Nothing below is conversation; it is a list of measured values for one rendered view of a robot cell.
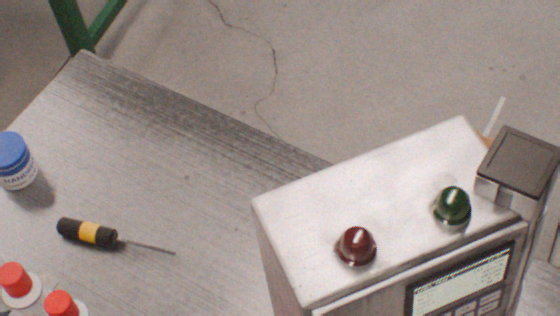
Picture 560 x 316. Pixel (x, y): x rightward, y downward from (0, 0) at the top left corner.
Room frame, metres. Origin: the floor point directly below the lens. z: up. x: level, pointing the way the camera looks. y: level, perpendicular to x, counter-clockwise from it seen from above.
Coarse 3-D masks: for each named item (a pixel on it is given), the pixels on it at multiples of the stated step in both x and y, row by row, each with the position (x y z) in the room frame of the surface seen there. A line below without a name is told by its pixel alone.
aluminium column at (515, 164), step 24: (504, 144) 0.33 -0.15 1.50; (528, 144) 0.33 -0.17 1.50; (552, 144) 0.33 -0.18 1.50; (480, 168) 0.32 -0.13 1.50; (504, 168) 0.31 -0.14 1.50; (528, 168) 0.31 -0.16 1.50; (552, 168) 0.31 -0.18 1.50; (480, 192) 0.31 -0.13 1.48; (504, 192) 0.31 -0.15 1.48; (528, 192) 0.29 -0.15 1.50; (528, 216) 0.29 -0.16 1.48; (528, 240) 0.29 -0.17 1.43; (528, 264) 0.31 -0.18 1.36
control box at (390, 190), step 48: (432, 144) 0.36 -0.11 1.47; (480, 144) 0.35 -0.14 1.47; (288, 192) 0.34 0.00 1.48; (336, 192) 0.33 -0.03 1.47; (384, 192) 0.32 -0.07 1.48; (432, 192) 0.32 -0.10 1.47; (288, 240) 0.30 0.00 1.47; (336, 240) 0.29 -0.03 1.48; (384, 240) 0.29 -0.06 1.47; (432, 240) 0.28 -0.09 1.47; (480, 240) 0.28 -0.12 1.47; (288, 288) 0.27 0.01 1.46; (336, 288) 0.26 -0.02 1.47; (384, 288) 0.26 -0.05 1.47
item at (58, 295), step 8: (48, 296) 0.50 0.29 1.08; (56, 296) 0.49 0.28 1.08; (64, 296) 0.49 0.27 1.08; (48, 304) 0.49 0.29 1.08; (56, 304) 0.48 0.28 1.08; (64, 304) 0.48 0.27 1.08; (72, 304) 0.48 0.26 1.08; (80, 304) 0.50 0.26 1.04; (48, 312) 0.48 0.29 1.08; (56, 312) 0.47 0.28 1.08; (64, 312) 0.47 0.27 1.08; (72, 312) 0.48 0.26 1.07; (80, 312) 0.49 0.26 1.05; (88, 312) 0.49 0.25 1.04
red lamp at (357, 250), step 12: (348, 228) 0.29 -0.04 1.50; (360, 228) 0.29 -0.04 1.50; (348, 240) 0.28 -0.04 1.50; (360, 240) 0.28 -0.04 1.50; (372, 240) 0.28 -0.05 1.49; (348, 252) 0.27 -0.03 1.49; (360, 252) 0.27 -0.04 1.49; (372, 252) 0.27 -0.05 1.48; (348, 264) 0.27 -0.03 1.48; (360, 264) 0.27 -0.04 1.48
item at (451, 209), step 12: (444, 192) 0.30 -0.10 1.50; (456, 192) 0.30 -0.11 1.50; (432, 204) 0.31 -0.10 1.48; (444, 204) 0.30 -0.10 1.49; (456, 204) 0.29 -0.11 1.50; (468, 204) 0.29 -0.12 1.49; (432, 216) 0.30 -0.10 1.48; (444, 216) 0.29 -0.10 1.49; (456, 216) 0.29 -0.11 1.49; (468, 216) 0.29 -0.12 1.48; (456, 228) 0.29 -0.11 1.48
